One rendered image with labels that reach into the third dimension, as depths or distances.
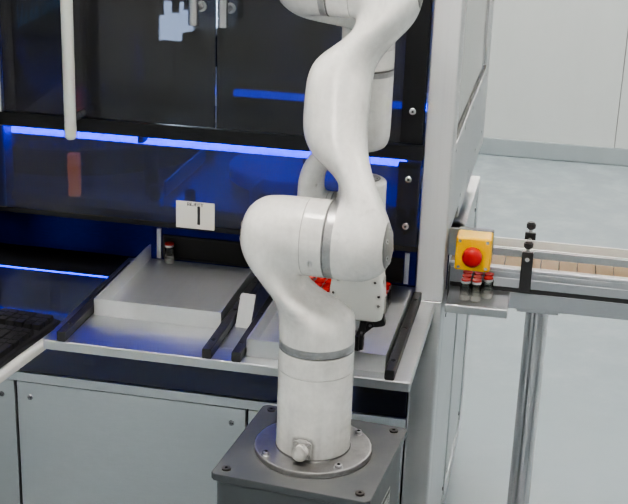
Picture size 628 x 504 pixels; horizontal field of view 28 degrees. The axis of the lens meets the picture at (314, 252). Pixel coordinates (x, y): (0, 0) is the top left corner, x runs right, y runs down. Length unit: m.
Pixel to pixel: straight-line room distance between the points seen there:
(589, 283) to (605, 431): 1.49
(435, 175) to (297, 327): 0.72
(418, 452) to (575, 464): 1.21
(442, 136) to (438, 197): 0.13
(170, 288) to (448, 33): 0.78
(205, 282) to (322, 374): 0.79
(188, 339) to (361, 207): 0.67
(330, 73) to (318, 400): 0.50
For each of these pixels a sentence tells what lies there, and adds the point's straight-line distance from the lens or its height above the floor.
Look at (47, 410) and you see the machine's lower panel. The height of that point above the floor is 0.51.
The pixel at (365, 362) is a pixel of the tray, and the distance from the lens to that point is 2.29.
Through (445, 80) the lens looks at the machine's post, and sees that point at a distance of 2.49.
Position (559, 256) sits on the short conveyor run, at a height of 0.96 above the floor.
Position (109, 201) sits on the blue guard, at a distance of 2.73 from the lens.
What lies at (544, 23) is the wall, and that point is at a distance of 7.12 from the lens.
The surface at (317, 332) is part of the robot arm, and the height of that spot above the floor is 1.09.
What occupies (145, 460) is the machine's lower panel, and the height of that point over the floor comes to 0.42.
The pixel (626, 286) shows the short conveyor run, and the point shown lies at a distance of 2.71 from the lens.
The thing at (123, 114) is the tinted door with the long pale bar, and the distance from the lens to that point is 2.67.
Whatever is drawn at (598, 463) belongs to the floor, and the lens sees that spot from 3.95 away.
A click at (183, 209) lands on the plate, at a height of 1.03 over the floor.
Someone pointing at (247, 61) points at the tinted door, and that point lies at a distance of 2.57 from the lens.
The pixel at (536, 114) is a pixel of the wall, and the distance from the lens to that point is 7.21.
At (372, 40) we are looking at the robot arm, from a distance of 1.89.
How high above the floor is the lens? 1.85
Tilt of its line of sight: 20 degrees down
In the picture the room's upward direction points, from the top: 2 degrees clockwise
